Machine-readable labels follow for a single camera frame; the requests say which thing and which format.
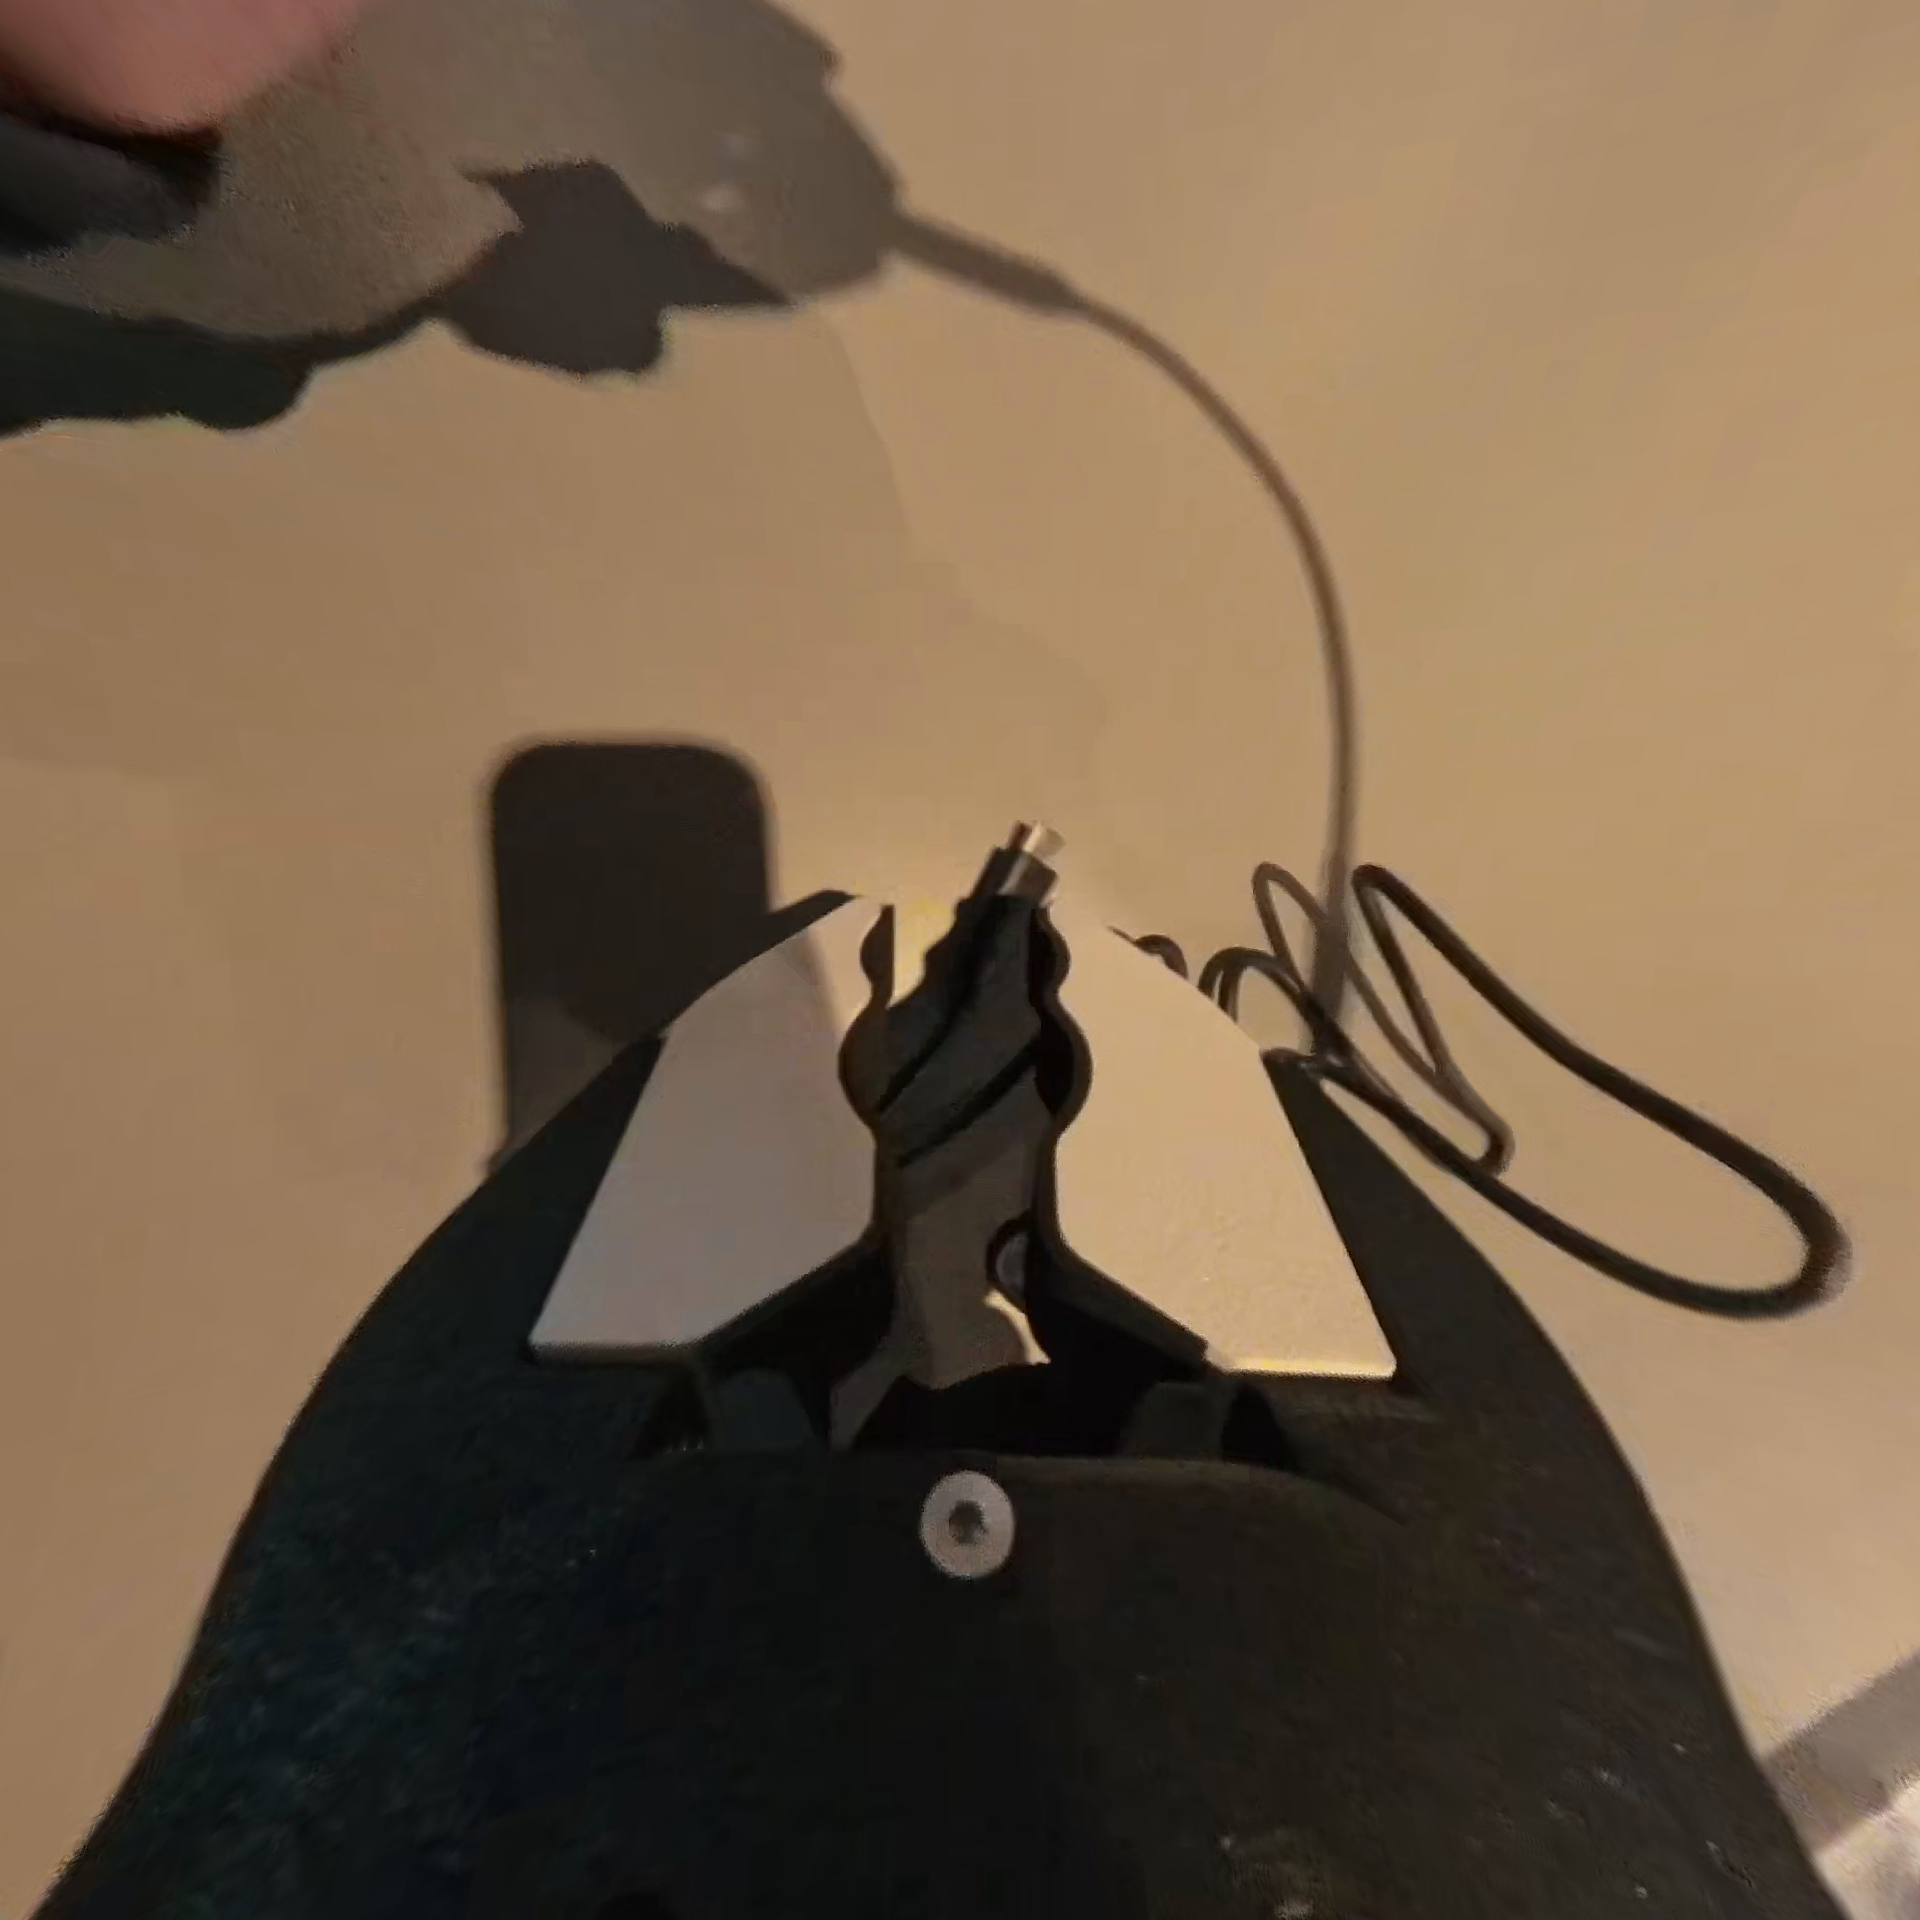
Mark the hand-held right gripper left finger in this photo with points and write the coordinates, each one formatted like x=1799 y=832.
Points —
x=721 y=1170

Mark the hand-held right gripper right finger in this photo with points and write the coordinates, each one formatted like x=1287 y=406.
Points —
x=1200 y=1185

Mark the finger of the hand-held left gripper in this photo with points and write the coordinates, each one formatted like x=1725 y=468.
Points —
x=330 y=224

